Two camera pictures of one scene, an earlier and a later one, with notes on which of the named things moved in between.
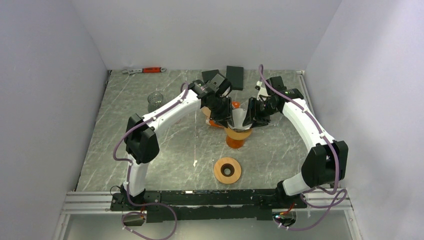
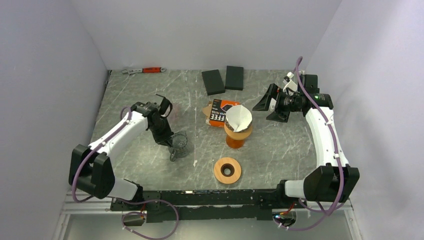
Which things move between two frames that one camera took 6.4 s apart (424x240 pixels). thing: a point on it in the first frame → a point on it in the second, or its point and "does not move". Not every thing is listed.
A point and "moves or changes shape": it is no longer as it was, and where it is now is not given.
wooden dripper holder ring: [237, 135] does not move
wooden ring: [231, 163] does not move
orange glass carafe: [234, 143] does not move
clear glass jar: [155, 101] moves or changes shape
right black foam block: [235, 75] does not move
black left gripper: [226, 115] → [164, 139]
